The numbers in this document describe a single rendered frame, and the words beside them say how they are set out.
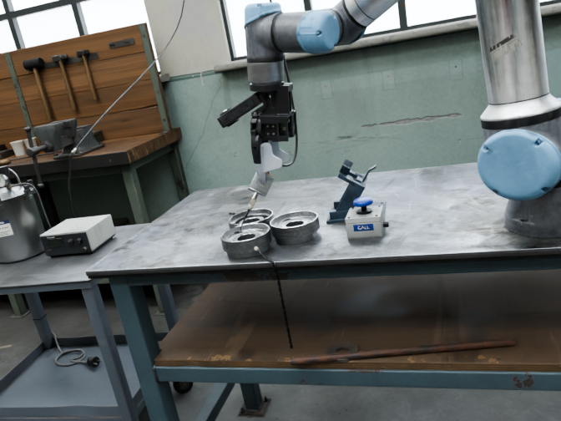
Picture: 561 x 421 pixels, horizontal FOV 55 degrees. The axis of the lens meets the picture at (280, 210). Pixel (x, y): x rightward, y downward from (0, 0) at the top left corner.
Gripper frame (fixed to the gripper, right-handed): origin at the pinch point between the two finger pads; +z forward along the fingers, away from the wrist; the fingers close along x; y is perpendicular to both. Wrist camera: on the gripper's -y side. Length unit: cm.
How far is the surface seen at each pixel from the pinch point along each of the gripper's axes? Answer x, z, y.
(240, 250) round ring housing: -15.9, 10.8, -0.1
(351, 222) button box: -8.0, 6.6, 21.0
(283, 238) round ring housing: -9.6, 10.4, 7.0
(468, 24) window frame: 149, -24, 45
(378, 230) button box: -8.0, 8.0, 26.3
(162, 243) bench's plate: -4.0, 16.5, -25.0
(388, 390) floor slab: 48, 91, 24
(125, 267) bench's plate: -17.2, 16.6, -26.8
